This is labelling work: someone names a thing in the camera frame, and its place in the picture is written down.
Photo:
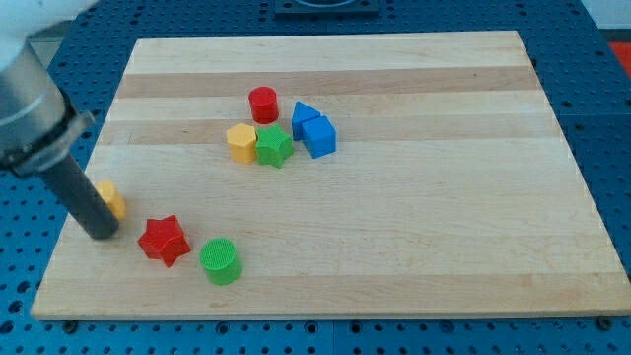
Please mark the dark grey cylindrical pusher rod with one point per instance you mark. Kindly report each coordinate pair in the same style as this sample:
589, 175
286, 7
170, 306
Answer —
69, 183

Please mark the yellow heart block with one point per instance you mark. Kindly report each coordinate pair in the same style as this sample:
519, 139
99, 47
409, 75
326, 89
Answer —
112, 198

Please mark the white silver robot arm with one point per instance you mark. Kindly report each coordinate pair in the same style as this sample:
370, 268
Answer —
39, 122

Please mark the yellow hexagon block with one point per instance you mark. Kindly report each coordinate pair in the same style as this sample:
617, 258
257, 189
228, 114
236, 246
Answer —
242, 139

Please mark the red star block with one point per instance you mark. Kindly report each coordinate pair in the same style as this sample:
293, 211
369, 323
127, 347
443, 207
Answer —
164, 240

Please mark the green cylinder block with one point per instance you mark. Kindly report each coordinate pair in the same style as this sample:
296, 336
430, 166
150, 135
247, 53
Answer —
220, 261

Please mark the green star block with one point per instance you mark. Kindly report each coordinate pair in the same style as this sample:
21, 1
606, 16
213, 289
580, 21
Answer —
273, 146

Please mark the red cylinder block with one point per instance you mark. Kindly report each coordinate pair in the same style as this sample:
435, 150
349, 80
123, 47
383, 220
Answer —
263, 104

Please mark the blue triangle block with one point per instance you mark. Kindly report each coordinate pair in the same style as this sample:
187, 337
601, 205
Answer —
301, 114

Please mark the blue cube block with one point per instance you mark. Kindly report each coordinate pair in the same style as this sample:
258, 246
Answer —
319, 136

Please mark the light wooden board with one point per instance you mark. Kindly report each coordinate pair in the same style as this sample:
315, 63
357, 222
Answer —
452, 192

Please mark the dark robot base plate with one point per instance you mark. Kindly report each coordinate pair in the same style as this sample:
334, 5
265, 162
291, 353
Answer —
284, 8

